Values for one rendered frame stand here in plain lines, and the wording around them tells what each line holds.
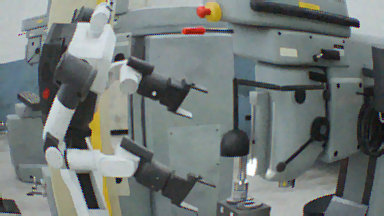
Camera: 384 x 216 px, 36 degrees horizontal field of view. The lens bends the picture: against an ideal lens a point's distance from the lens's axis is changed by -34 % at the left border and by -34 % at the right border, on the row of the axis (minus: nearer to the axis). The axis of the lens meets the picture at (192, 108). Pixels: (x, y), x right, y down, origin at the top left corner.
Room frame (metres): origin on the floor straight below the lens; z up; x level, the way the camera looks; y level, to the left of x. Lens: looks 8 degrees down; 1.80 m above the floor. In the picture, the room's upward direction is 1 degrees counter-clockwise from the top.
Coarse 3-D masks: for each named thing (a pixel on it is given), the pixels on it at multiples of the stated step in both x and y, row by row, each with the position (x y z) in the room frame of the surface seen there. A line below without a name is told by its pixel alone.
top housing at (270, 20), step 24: (216, 0) 1.99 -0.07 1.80; (240, 0) 1.90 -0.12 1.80; (264, 0) 1.91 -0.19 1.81; (288, 0) 1.95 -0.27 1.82; (312, 0) 1.99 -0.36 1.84; (336, 0) 2.04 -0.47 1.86; (264, 24) 1.92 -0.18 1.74; (288, 24) 1.94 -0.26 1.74; (312, 24) 1.98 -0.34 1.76; (336, 24) 2.03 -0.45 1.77
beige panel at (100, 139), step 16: (64, 0) 3.55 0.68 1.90; (80, 0) 3.59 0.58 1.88; (96, 0) 3.64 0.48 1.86; (64, 16) 3.56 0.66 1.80; (112, 16) 3.68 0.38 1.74; (96, 112) 3.65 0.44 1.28; (96, 128) 3.65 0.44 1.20; (96, 144) 3.65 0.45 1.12; (64, 192) 3.54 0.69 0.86; (112, 192) 3.68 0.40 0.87; (64, 208) 3.53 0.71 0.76; (112, 208) 3.67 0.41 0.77
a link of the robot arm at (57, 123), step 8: (56, 96) 2.20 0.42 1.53; (56, 104) 2.19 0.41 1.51; (56, 112) 2.18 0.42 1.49; (64, 112) 2.18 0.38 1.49; (72, 112) 2.20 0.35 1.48; (48, 120) 2.21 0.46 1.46; (56, 120) 2.19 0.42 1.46; (64, 120) 2.19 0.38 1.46; (48, 128) 2.20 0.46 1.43; (56, 128) 2.19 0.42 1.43; (64, 128) 2.21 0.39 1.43; (48, 136) 2.19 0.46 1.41; (56, 136) 2.20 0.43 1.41; (48, 144) 2.20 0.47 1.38; (56, 144) 2.20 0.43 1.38; (48, 152) 2.19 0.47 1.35; (56, 152) 2.19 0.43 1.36; (48, 160) 2.20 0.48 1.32; (56, 160) 2.20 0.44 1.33
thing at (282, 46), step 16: (240, 32) 2.09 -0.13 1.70; (256, 32) 2.00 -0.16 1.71; (272, 32) 1.93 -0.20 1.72; (288, 32) 1.95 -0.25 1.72; (304, 32) 1.98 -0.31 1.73; (240, 48) 2.09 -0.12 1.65; (256, 48) 2.01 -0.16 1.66; (272, 48) 1.94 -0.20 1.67; (288, 48) 1.95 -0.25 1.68; (304, 48) 1.97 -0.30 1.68; (320, 48) 2.00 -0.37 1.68; (336, 48) 2.03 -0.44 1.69; (288, 64) 1.96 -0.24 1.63; (304, 64) 1.98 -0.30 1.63; (320, 64) 2.00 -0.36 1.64; (336, 64) 2.03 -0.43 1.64
